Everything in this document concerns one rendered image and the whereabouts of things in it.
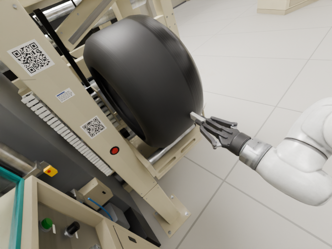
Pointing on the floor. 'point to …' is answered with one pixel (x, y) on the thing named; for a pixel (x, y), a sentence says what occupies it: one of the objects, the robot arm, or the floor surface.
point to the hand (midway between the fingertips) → (197, 118)
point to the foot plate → (170, 229)
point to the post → (76, 105)
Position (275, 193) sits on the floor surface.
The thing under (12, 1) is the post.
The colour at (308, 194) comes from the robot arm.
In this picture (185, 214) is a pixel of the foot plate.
